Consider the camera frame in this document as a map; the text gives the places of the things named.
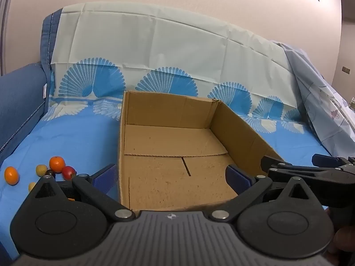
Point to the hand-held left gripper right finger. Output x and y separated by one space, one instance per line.
236 176

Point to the brown cardboard box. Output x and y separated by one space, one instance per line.
166 141

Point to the wall switch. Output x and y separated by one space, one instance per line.
345 69

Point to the small dark round fruit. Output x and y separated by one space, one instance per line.
50 173

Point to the blue fan-patterned sheet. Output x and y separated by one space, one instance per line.
166 47

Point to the white sofa label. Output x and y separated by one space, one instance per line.
44 91

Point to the person's right hand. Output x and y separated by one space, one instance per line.
344 243

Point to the white panelled door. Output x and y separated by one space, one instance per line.
5 19

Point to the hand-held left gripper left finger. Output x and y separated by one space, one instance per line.
106 178

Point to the light blue printed cloth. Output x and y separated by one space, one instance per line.
313 94

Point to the small yellow fruit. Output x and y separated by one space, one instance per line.
31 186
41 169

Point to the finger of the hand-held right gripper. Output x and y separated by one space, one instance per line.
319 176
324 160

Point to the small red apple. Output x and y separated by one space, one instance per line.
68 172

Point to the orange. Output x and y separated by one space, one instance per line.
56 164
11 175

